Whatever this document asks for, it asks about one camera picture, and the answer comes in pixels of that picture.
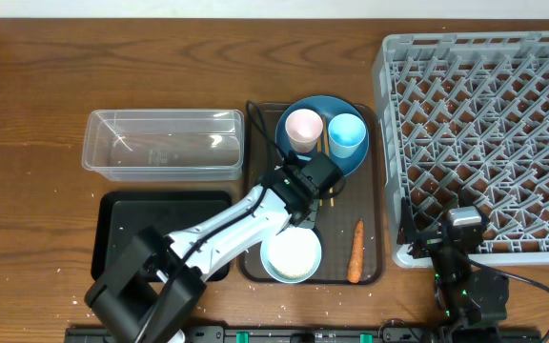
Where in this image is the light blue cup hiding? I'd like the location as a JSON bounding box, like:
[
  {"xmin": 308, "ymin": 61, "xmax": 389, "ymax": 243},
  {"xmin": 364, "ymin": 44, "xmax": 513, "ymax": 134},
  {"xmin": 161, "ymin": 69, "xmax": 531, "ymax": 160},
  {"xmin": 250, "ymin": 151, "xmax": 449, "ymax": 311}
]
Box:
[{"xmin": 328, "ymin": 113, "xmax": 367, "ymax": 158}]

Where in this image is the light blue bowl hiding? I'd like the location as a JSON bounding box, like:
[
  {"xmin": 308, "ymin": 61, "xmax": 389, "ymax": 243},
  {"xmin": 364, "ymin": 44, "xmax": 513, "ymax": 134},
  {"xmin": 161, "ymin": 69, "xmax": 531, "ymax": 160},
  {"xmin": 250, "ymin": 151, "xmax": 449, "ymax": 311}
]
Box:
[{"xmin": 259, "ymin": 226, "xmax": 324, "ymax": 285}]

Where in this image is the orange carrot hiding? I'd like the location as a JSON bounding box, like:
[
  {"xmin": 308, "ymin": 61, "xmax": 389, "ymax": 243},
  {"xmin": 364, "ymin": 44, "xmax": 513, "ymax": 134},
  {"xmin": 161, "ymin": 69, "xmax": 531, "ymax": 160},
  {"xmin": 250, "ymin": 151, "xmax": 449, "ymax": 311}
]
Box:
[{"xmin": 347, "ymin": 218, "xmax": 365, "ymax": 284}]

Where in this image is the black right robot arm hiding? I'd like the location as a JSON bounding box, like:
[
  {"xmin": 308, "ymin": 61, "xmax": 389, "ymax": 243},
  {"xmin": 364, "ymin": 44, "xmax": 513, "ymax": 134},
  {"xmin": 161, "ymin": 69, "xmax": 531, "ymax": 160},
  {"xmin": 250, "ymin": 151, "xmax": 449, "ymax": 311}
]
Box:
[{"xmin": 397, "ymin": 195, "xmax": 509, "ymax": 342}]

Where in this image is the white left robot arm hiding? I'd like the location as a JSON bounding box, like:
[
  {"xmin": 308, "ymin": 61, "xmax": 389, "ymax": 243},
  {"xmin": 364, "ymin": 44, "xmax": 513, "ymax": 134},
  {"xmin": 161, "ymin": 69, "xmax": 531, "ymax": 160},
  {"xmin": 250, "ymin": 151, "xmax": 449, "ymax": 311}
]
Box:
[{"xmin": 84, "ymin": 152, "xmax": 343, "ymax": 342}]

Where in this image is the grey dishwasher rack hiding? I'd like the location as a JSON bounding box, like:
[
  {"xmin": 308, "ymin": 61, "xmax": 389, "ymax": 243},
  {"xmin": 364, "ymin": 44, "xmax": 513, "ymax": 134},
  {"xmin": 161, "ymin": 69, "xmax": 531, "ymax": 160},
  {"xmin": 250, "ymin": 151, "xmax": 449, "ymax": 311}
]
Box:
[{"xmin": 372, "ymin": 31, "xmax": 549, "ymax": 266}]

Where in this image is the black waste tray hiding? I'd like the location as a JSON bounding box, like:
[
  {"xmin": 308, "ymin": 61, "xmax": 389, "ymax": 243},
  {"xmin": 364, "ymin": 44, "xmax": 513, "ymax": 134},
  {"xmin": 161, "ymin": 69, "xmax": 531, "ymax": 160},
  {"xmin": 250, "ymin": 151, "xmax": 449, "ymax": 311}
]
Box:
[{"xmin": 91, "ymin": 191, "xmax": 232, "ymax": 279}]

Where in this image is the wooden chopstick left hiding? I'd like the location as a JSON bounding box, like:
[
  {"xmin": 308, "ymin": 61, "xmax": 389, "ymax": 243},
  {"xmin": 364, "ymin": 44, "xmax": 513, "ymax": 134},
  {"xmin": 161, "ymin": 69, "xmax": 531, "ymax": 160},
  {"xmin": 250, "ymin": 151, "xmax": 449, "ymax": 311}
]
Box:
[{"xmin": 316, "ymin": 135, "xmax": 323, "ymax": 207}]

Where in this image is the wooden chopstick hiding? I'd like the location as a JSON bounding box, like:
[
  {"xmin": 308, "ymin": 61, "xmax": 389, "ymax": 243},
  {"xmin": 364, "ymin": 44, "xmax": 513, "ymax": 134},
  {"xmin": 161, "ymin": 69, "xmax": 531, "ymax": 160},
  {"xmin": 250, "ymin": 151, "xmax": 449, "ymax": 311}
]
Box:
[
  {"xmin": 316, "ymin": 135, "xmax": 323, "ymax": 207},
  {"xmin": 321, "ymin": 116, "xmax": 335, "ymax": 207}
]

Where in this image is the pink cup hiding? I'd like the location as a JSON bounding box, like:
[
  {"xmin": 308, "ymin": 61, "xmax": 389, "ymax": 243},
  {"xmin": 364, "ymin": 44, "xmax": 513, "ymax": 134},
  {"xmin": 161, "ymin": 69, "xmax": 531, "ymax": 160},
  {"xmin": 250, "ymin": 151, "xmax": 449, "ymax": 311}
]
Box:
[{"xmin": 285, "ymin": 109, "xmax": 323, "ymax": 153}]

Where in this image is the brown serving tray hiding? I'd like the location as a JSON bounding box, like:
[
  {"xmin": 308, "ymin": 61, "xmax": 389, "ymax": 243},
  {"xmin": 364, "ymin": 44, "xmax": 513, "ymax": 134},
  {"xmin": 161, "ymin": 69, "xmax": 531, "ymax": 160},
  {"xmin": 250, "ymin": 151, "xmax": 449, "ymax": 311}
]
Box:
[{"xmin": 260, "ymin": 103, "xmax": 385, "ymax": 285}]

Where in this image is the wooden chopstick right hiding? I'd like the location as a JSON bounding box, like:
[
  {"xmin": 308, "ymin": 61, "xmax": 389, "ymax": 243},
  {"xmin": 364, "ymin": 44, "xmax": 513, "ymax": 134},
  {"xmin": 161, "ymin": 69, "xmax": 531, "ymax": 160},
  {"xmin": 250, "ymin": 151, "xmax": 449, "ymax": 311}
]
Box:
[{"xmin": 321, "ymin": 116, "xmax": 335, "ymax": 207}]

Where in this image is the dark blue plate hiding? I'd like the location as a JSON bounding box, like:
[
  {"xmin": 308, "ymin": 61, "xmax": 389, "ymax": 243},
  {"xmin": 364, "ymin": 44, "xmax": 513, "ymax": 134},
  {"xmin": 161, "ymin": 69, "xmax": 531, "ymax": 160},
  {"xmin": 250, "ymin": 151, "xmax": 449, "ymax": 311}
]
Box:
[{"xmin": 274, "ymin": 95, "xmax": 370, "ymax": 176}]

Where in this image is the clear plastic bin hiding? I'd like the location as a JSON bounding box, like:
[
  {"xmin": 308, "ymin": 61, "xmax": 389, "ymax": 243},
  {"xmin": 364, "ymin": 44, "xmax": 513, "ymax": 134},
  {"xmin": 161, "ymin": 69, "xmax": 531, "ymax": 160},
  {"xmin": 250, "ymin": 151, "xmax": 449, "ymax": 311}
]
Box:
[{"xmin": 82, "ymin": 109, "xmax": 245, "ymax": 182}]

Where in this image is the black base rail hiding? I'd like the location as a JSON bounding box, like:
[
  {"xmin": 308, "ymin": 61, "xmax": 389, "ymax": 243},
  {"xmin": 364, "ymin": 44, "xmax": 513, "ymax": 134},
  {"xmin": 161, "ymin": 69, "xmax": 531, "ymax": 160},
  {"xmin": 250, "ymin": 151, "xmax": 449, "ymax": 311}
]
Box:
[{"xmin": 64, "ymin": 326, "xmax": 541, "ymax": 343}]

